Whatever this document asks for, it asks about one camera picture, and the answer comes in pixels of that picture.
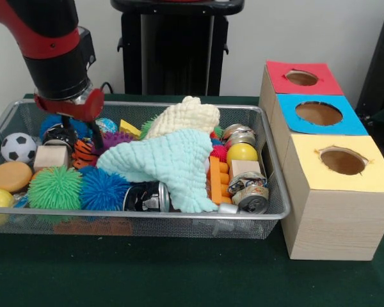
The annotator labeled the green spiky rubber ball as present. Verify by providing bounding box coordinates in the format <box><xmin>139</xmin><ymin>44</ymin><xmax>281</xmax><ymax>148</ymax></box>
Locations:
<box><xmin>28</xmin><ymin>165</ymin><xmax>84</xmax><ymax>210</ymax></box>

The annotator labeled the wooden box with three holes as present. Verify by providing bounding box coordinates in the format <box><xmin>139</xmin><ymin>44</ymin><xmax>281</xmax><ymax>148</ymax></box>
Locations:
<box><xmin>258</xmin><ymin>60</ymin><xmax>384</xmax><ymax>262</ymax></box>

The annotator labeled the purple spiky rubber ball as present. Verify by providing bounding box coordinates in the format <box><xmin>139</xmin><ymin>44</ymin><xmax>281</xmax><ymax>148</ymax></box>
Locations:
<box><xmin>97</xmin><ymin>131</ymin><xmax>138</xmax><ymax>152</ymax></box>

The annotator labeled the plain wooden cube block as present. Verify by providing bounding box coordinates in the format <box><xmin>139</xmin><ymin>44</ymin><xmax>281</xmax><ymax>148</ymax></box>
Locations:
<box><xmin>33</xmin><ymin>145</ymin><xmax>70</xmax><ymax>172</ymax></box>

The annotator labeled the wire mesh bin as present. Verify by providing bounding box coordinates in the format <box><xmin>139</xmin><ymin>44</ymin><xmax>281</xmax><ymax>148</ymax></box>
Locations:
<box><xmin>0</xmin><ymin>98</ymin><xmax>291</xmax><ymax>240</ymax></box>

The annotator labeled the yellow smooth ball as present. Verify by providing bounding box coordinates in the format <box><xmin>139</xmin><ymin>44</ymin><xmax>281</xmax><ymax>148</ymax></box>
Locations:
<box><xmin>226</xmin><ymin>142</ymin><xmax>259</xmax><ymax>167</ymax></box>

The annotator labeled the cream waffle cloth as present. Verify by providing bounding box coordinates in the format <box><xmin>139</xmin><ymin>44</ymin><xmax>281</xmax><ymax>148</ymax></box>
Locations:
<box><xmin>140</xmin><ymin>95</ymin><xmax>221</xmax><ymax>141</ymax></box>

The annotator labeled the orange foam ball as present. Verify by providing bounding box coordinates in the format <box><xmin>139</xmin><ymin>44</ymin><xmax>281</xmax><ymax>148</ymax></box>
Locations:
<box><xmin>0</xmin><ymin>161</ymin><xmax>33</xmax><ymax>193</ymax></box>

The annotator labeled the light blue waffle cloth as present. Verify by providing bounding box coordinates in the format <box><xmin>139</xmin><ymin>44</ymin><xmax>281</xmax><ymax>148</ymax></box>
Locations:
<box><xmin>96</xmin><ymin>129</ymin><xmax>219</xmax><ymax>214</ymax></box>

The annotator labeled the small soccer ball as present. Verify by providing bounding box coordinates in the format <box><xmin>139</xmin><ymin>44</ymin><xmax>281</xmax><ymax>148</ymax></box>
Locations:
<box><xmin>1</xmin><ymin>132</ymin><xmax>38</xmax><ymax>164</ymax></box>

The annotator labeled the orange striped plush tiger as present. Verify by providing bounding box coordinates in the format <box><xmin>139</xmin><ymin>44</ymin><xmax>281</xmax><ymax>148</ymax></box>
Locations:
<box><xmin>72</xmin><ymin>138</ymin><xmax>102</xmax><ymax>170</ymax></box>

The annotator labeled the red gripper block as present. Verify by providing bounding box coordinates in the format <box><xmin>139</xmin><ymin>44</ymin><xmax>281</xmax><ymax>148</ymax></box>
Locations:
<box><xmin>33</xmin><ymin>88</ymin><xmax>105</xmax><ymax>152</ymax></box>

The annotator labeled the blue spiky rubber ball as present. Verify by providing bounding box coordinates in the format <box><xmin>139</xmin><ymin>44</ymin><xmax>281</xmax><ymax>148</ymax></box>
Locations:
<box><xmin>79</xmin><ymin>168</ymin><xmax>132</xmax><ymax>212</ymax></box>

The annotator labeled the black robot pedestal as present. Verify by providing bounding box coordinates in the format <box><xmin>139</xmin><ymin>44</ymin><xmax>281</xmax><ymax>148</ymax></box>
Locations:
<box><xmin>110</xmin><ymin>0</ymin><xmax>246</xmax><ymax>97</ymax></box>

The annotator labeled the black printed drink can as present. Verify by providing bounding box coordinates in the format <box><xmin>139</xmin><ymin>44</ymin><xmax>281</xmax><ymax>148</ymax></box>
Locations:
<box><xmin>123</xmin><ymin>181</ymin><xmax>171</xmax><ymax>213</ymax></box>

